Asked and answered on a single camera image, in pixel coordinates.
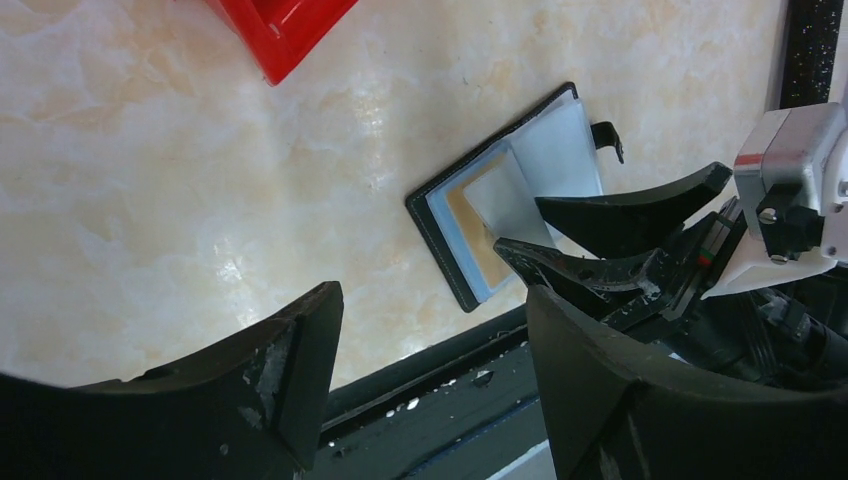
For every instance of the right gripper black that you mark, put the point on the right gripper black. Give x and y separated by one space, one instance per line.
618 409

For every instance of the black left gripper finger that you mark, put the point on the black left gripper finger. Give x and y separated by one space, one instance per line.
250 406

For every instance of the black leather card holder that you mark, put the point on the black leather card holder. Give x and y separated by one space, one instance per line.
550 151

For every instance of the red plastic bin left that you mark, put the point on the red plastic bin left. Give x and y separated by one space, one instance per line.
279 34

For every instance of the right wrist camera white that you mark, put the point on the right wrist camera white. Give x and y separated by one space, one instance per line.
791 180

